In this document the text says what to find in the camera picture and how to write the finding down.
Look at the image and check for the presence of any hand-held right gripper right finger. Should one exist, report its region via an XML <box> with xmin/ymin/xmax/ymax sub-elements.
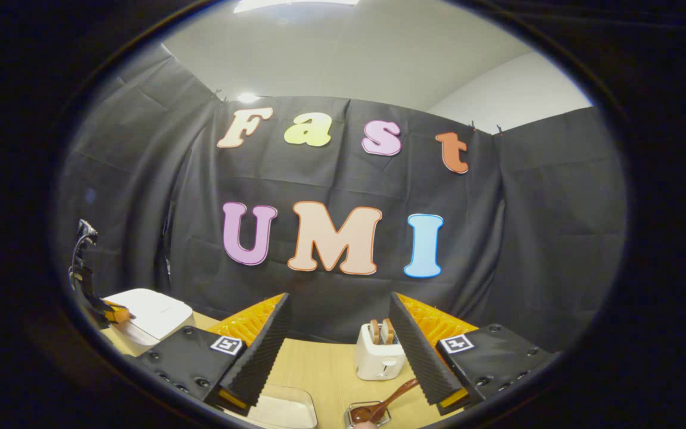
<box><xmin>389</xmin><ymin>291</ymin><xmax>559</xmax><ymax>417</ymax></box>

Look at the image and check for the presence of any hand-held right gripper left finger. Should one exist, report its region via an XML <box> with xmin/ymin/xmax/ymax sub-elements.
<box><xmin>135</xmin><ymin>292</ymin><xmax>292</xmax><ymax>416</ymax></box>

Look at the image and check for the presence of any white rice cooker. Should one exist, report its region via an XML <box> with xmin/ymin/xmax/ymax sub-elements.
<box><xmin>102</xmin><ymin>288</ymin><xmax>197</xmax><ymax>358</ymax></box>

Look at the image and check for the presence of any clear plastic rice container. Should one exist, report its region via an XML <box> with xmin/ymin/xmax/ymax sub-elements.
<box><xmin>224</xmin><ymin>384</ymin><xmax>319</xmax><ymax>429</ymax></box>

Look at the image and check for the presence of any brown wooden spoon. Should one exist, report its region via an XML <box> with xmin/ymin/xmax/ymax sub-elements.
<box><xmin>351</xmin><ymin>378</ymin><xmax>420</xmax><ymax>424</ymax></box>

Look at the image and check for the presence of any white toaster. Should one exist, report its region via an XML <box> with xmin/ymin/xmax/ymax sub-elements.
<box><xmin>353</xmin><ymin>319</ymin><xmax>407</xmax><ymax>382</ymax></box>

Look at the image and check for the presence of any black backdrop cloth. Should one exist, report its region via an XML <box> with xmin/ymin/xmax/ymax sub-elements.
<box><xmin>57</xmin><ymin>45</ymin><xmax>628</xmax><ymax>353</ymax></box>

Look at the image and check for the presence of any ceiling light panel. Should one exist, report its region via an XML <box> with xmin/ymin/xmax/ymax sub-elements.
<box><xmin>234</xmin><ymin>0</ymin><xmax>361</xmax><ymax>14</ymax></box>

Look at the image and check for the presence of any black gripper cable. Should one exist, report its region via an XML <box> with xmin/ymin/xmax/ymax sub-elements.
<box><xmin>72</xmin><ymin>219</ymin><xmax>99</xmax><ymax>281</ymax></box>

